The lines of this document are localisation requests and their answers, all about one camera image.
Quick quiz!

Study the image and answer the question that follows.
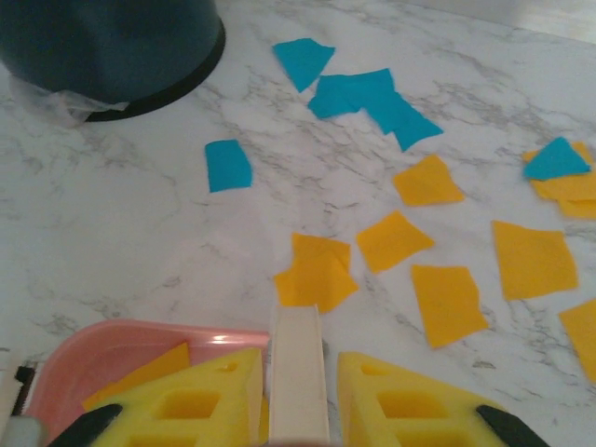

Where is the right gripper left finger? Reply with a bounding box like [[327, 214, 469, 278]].
[[46, 347, 264, 447]]

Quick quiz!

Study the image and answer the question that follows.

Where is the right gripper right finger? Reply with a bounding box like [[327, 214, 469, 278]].
[[337, 352, 550, 447]]

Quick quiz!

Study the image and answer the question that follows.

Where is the yellow paper scrap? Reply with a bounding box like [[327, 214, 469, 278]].
[[521, 142, 596, 202], [82, 342, 192, 412], [410, 264, 490, 349], [556, 198, 596, 221], [393, 154, 466, 208], [273, 258, 359, 314], [356, 209, 436, 275], [492, 220, 579, 302], [291, 232, 353, 276], [558, 298, 596, 384]]

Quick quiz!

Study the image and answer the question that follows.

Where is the pink plastic dustpan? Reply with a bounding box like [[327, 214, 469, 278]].
[[20, 319, 271, 420]]

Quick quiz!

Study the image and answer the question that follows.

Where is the clear tape strip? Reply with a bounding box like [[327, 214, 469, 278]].
[[8, 76, 127, 127]]

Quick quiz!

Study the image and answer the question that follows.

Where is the dark blue waste bin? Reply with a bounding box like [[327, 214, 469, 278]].
[[0, 0, 227, 123]]

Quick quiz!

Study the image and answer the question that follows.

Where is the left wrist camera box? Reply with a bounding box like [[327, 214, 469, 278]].
[[0, 358, 47, 447]]

